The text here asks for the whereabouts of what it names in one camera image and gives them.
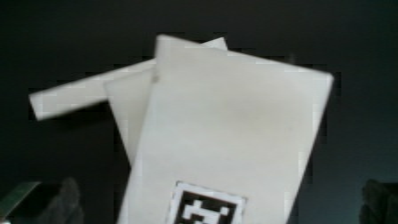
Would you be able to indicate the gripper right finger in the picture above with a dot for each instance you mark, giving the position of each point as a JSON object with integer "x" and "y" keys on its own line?
{"x": 378, "y": 209}

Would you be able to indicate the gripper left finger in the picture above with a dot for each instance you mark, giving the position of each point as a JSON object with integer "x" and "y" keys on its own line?
{"x": 42, "y": 203}

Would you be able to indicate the white cabinet top block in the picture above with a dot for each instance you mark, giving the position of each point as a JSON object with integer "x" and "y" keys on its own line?
{"x": 231, "y": 118}

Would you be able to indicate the white cabinet body box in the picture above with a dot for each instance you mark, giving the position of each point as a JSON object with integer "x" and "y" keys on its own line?
{"x": 126, "y": 110}

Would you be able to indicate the white right fence rail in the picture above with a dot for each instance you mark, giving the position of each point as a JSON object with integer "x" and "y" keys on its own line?
{"x": 80, "y": 93}

